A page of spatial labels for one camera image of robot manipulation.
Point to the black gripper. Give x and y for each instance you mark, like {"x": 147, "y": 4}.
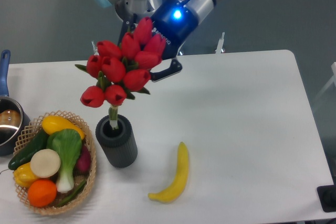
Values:
{"x": 174, "y": 22}

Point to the red tulip bouquet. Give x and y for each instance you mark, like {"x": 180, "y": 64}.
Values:
{"x": 123, "y": 69}

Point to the dark grey ribbed vase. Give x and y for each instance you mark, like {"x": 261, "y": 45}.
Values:
{"x": 118, "y": 145}

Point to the yellow banana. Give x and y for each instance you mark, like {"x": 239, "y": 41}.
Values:
{"x": 177, "y": 186}

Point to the green bok choy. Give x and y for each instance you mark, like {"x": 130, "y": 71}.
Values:
{"x": 67, "y": 144}

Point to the yellow squash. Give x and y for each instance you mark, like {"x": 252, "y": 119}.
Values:
{"x": 53, "y": 123}

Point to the purple red onion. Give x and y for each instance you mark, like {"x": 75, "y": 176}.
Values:
{"x": 84, "y": 161}

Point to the dark green cucumber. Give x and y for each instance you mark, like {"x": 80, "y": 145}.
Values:
{"x": 38, "y": 143}

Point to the woven wicker basket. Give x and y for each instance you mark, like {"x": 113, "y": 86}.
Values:
{"x": 28, "y": 134}

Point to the green bean pod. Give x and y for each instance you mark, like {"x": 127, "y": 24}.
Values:
{"x": 73, "y": 195}

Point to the orange fruit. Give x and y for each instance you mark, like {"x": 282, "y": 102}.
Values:
{"x": 42, "y": 192}

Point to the yellow bell pepper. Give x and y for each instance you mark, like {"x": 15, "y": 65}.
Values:
{"x": 24, "y": 177}

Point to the black device at edge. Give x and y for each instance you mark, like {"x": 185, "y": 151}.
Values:
{"x": 327, "y": 197}

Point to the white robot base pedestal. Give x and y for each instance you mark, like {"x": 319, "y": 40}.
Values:
{"x": 130, "y": 20}

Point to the white frame at right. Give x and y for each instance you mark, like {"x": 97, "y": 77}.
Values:
{"x": 328, "y": 84}

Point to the blue handled saucepan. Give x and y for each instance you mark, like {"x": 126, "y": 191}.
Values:
{"x": 13, "y": 117}

